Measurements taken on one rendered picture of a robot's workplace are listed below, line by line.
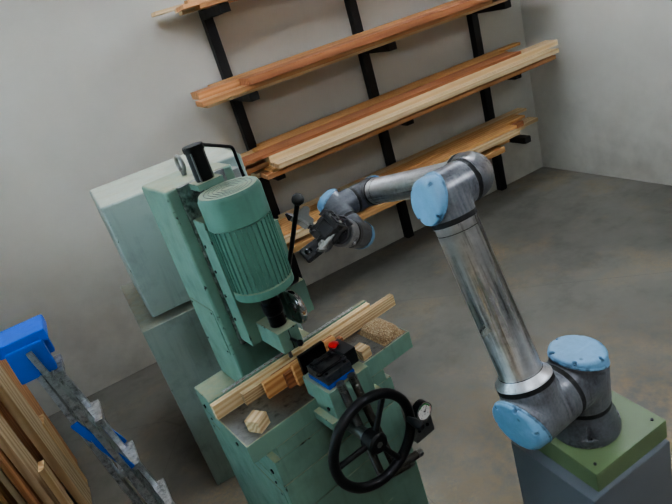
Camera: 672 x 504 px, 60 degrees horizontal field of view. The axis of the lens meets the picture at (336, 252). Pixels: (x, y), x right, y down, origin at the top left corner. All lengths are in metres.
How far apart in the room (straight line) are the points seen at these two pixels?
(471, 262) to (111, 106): 2.79
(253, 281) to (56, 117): 2.40
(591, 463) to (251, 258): 1.04
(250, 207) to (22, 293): 2.60
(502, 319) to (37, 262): 3.01
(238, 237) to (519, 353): 0.76
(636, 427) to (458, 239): 0.77
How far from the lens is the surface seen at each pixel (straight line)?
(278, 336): 1.68
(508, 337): 1.48
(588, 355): 1.64
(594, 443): 1.77
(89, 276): 3.93
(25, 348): 2.20
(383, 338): 1.79
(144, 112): 3.82
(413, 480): 2.09
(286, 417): 1.65
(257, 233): 1.53
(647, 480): 1.91
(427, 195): 1.37
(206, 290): 1.79
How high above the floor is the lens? 1.88
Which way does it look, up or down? 23 degrees down
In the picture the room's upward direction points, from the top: 17 degrees counter-clockwise
